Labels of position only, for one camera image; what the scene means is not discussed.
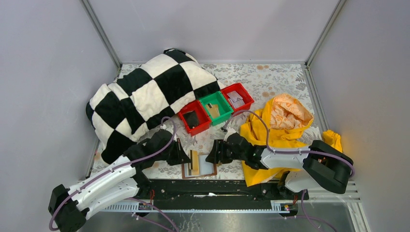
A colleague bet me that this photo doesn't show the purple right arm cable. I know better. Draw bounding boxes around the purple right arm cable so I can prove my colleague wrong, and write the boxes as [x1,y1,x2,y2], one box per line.
[221,110,356,177]

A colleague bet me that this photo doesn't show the black white checkered blanket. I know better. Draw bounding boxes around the black white checkered blanket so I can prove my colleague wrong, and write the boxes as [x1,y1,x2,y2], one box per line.
[86,48,224,164]

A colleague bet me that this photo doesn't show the white cards in red bin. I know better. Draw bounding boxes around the white cards in red bin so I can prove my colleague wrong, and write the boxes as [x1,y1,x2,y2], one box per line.
[227,91,245,109]

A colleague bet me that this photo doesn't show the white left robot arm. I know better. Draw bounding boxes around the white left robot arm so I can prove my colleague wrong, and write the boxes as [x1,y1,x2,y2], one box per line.
[48,130,191,232]

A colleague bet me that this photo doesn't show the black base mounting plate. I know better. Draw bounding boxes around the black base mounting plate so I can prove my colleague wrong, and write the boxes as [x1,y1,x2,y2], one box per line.
[135,179,309,210]

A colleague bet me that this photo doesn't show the floral table mat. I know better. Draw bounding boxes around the floral table mat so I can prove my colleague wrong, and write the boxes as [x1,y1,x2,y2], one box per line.
[165,64,313,180]

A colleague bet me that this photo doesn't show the green plastic bin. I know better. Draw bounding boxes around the green plastic bin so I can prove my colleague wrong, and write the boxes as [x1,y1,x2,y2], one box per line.
[199,91,233,126]

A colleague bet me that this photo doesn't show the right red plastic bin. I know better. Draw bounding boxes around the right red plastic bin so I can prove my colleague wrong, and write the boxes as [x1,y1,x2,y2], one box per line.
[221,83,254,113]

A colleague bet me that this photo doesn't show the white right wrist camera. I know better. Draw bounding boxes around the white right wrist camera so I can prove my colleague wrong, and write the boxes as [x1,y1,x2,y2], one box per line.
[224,128,237,141]

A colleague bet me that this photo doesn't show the gold cards in green bin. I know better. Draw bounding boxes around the gold cards in green bin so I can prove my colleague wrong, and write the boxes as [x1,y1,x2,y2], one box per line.
[206,103,220,119]

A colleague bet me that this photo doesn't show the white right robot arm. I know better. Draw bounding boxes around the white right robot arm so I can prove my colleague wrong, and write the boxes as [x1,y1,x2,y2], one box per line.
[205,131,355,194]

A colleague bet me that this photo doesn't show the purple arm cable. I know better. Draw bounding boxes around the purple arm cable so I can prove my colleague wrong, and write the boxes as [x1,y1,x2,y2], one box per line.
[48,116,177,231]
[221,110,356,177]

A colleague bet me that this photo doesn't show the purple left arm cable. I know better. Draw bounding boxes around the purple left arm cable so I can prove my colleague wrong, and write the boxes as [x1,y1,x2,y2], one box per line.
[48,116,177,231]

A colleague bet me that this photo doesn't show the black card in red bin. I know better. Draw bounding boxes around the black card in red bin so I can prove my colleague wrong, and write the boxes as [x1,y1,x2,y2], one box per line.
[183,111,200,129]

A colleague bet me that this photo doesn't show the yellow raincoat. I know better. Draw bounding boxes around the yellow raincoat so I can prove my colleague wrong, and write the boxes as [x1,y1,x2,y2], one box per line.
[239,93,343,187]

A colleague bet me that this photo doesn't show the brown leather card holder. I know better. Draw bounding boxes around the brown leather card holder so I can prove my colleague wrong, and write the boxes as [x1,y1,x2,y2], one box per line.
[182,153,217,179]

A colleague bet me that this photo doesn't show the left red plastic bin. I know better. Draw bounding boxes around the left red plastic bin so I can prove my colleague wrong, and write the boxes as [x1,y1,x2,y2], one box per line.
[177,100,211,136]

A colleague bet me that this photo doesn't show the red plastic bin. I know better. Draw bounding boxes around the red plastic bin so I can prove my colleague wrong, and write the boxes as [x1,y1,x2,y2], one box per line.
[177,100,211,136]
[221,83,254,113]

